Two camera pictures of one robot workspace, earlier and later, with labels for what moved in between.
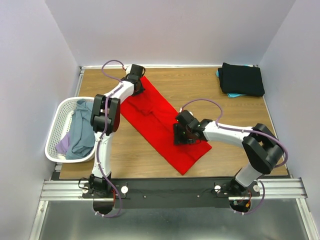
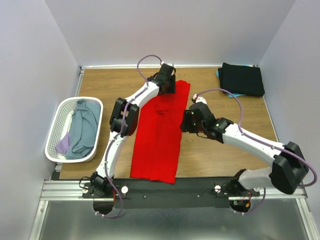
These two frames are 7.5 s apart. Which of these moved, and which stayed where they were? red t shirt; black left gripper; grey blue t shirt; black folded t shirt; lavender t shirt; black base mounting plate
Moved: red t shirt; black left gripper
Stayed: black folded t shirt; black base mounting plate; grey blue t shirt; lavender t shirt
